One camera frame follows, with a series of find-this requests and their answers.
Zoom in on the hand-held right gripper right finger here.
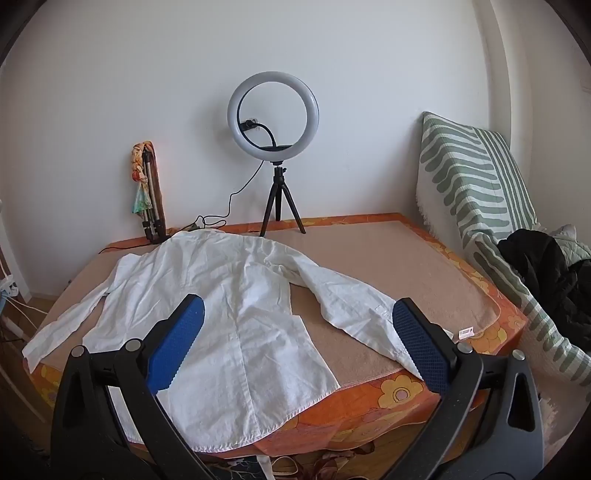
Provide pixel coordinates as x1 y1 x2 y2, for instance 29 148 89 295
392 298 544 480

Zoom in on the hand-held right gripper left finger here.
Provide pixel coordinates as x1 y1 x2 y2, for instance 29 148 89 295
50 294 218 480

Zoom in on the white long-sleeved shirt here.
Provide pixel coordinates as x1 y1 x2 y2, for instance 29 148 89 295
22 229 455 454

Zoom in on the orange floral bedsheet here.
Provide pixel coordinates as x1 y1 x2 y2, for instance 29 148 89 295
28 212 527 462

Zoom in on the beige blanket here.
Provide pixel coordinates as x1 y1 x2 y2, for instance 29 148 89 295
34 220 503 388

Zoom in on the dark patterned bag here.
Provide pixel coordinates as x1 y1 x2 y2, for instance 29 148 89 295
203 455 278 480

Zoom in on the black jacket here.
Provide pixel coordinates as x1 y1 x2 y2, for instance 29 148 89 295
498 228 591 352

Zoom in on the brown board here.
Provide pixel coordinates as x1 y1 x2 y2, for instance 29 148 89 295
150 144 168 232

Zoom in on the folded silver tripod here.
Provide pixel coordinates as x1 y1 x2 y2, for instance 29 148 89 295
141 150 168 244

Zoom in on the colourful scarf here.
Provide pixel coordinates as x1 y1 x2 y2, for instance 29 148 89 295
130 142 155 215

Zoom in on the green striped white throw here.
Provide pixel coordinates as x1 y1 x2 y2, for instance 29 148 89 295
416 111 591 416

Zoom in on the pale quilted jacket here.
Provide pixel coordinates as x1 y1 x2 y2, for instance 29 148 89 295
549 224 591 264

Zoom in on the black cable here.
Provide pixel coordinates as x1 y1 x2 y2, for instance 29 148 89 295
99 161 264 254

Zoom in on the white ring light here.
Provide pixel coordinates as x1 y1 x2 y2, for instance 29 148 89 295
226 71 320 164

